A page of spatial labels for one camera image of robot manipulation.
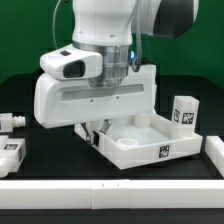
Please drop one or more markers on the white obstacle rail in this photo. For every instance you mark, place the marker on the white obstacle rail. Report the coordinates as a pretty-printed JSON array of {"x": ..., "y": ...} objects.
[
  {"x": 111, "y": 194},
  {"x": 214, "y": 148}
]

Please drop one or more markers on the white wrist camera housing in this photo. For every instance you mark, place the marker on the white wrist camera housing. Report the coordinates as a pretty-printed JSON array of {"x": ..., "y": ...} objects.
[{"x": 69, "y": 63}]

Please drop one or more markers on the white right obstacle rail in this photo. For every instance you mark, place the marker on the white right obstacle rail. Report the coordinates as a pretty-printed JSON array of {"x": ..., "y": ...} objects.
[{"x": 214, "y": 148}]

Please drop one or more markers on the white front obstacle rail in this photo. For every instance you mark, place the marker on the white front obstacle rail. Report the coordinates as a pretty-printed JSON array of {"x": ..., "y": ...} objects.
[{"x": 111, "y": 194}]

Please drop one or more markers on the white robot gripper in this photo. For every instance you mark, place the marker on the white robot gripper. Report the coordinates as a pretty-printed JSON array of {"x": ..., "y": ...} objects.
[{"x": 61, "y": 103}]

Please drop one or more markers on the white square table top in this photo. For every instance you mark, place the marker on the white square table top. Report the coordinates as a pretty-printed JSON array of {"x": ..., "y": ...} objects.
[{"x": 140, "y": 140}]

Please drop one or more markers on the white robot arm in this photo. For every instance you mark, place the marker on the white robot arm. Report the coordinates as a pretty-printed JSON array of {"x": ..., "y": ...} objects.
[{"x": 96, "y": 77}]

